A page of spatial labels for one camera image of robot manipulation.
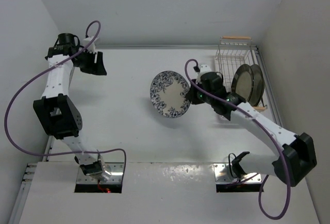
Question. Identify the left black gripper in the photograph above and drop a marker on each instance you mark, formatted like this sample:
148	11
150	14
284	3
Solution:
97	68

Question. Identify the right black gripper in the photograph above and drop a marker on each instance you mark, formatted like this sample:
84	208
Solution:
193	98

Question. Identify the blue floral plate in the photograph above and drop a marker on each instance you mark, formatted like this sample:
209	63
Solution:
167	93

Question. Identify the striped dark rim plate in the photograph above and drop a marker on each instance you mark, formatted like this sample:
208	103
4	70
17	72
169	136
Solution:
242	82

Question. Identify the plain dark rim plate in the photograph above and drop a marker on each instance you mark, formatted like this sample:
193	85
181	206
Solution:
258	85

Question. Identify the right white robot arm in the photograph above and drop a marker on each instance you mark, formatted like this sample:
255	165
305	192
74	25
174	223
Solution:
293	156

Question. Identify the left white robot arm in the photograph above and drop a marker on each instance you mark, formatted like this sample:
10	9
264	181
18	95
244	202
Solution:
56	112

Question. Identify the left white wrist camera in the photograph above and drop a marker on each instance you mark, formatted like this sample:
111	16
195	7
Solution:
89	43

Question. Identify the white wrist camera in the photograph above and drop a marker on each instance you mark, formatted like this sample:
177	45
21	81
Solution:
201	69
89	43

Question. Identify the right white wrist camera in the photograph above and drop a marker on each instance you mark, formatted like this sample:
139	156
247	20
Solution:
201	69

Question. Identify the metal wire dish rack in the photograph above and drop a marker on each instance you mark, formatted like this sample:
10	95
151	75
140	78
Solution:
232	52

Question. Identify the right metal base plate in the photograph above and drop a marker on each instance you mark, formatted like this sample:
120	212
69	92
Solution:
223	176

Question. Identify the metal base plate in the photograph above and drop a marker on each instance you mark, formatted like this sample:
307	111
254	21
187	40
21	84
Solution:
223	176
113	175

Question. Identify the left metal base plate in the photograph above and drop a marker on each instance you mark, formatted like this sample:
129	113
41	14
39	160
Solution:
113	175

